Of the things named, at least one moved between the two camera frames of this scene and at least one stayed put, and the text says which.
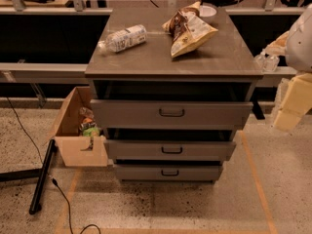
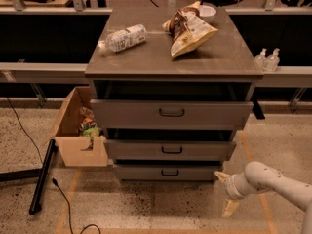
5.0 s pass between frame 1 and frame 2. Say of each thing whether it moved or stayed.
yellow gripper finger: moved
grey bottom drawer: stayed
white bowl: stayed
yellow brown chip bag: stayed
